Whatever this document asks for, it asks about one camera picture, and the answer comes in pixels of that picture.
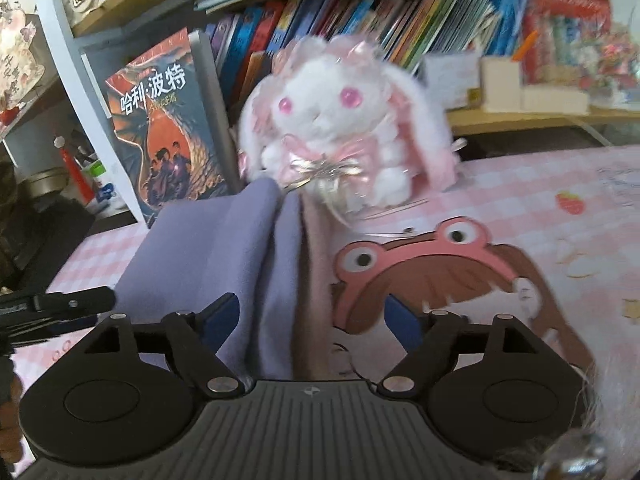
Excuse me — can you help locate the purple and mauve sweater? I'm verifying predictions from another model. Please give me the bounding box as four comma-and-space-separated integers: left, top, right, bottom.
115, 179, 334, 382

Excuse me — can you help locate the dark brown jacket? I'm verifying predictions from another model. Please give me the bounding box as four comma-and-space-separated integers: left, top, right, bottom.
1, 160, 35, 290

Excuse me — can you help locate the white pen cup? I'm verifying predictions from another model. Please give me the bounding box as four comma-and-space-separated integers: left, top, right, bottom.
82, 160, 127, 212

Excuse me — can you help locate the Harry Potter book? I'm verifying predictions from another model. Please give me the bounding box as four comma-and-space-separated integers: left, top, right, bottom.
105, 28, 243, 226

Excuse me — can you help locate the pink white plush bunny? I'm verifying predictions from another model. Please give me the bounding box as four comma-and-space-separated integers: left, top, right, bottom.
239, 35, 459, 214

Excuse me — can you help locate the white floral bouquet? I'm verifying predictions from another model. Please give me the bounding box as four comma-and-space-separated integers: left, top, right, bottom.
1, 8, 47, 127

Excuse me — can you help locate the beige storage box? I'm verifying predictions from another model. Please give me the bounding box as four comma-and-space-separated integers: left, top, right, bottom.
419, 51, 589, 116

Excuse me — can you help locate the white wooden bookshelf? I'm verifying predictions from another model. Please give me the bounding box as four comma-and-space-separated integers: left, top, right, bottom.
29, 0, 640, 226

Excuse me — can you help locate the colourful paper flower ornament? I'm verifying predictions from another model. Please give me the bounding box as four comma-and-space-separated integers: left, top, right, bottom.
570, 24, 639, 112

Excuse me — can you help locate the row of colourful books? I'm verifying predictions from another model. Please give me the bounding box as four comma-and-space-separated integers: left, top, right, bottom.
206, 0, 528, 113

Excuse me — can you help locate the red book box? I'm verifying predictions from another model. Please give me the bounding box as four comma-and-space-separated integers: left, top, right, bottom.
522, 0, 611, 88

